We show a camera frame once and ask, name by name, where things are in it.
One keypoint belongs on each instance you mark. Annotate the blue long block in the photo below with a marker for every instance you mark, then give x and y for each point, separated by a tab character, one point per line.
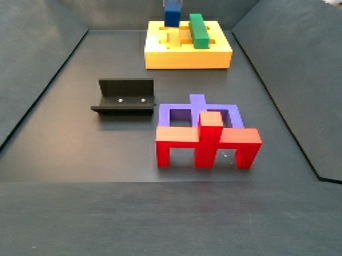
173	11

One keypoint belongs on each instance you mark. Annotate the yellow slotted board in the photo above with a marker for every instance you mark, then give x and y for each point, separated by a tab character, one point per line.
170	50

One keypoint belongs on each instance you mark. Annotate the red three-legged piece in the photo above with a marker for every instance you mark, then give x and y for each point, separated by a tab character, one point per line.
207	138

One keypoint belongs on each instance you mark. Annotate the green block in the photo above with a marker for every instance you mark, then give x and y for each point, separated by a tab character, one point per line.
200	34

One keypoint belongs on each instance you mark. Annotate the purple frame piece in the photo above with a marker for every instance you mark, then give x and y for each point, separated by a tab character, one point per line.
188	112

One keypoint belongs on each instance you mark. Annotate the black angle bracket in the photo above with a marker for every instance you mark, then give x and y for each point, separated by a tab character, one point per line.
126	96

